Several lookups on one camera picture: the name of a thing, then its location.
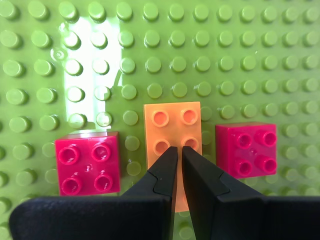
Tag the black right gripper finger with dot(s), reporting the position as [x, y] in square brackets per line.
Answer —
[250, 220]
[100, 220]

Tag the yellow rectangular brick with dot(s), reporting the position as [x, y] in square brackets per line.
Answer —
[172, 130]

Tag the red square brick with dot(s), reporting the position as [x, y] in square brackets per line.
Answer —
[252, 160]
[87, 175]

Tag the green studded baseplate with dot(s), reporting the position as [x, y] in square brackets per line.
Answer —
[225, 62]

